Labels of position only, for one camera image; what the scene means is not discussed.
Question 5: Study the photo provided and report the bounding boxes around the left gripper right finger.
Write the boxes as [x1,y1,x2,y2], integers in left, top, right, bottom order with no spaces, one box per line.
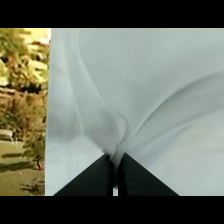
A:
[116,152,180,197]

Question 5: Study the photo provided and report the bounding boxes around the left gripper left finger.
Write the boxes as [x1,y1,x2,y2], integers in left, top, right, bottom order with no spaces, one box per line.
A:
[53,153,113,197]

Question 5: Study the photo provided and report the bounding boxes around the white shirt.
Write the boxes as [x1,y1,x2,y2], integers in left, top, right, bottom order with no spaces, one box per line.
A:
[44,28,224,197]

